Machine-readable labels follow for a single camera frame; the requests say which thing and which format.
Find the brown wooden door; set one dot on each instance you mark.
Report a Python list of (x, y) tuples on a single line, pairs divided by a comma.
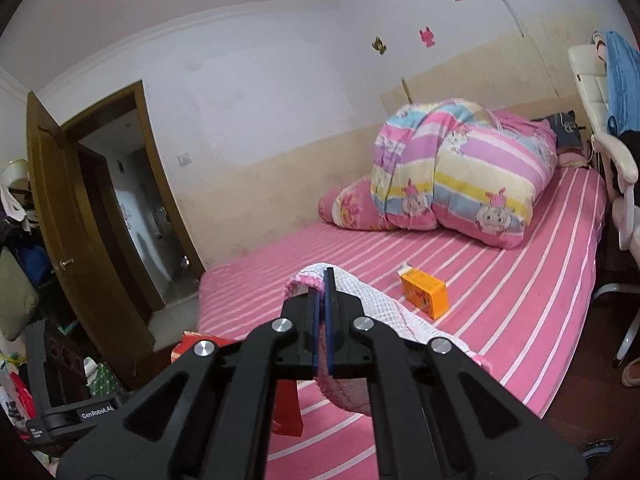
[(74, 244)]

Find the pink rabbit wall sticker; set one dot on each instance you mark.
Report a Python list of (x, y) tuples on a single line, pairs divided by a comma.
[(427, 37)]

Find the white office chair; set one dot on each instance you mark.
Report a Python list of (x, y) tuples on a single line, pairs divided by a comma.
[(620, 169)]

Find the orange medicine box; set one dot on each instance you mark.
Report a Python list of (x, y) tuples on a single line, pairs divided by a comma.
[(424, 291)]

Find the red snack wrapper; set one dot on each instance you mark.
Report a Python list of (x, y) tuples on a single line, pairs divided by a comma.
[(287, 418)]

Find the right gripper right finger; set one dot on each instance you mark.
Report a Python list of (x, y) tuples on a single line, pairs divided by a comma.
[(436, 413)]

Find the colourful cartoon quilt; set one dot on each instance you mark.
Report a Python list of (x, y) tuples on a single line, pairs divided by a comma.
[(459, 165)]

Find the white wall switch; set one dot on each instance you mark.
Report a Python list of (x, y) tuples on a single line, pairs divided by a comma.
[(184, 159)]

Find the pink white mesh bag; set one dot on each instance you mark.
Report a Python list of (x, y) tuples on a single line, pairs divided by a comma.
[(352, 394)]

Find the pink floral pillow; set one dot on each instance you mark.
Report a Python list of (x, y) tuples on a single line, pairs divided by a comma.
[(351, 207)]

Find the blue towel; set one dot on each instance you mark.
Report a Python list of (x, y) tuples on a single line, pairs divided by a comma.
[(621, 61)]

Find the dark blue pillow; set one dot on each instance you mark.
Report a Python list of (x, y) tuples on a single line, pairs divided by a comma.
[(567, 132)]

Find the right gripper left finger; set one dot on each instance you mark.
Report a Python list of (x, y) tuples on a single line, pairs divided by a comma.
[(208, 415)]

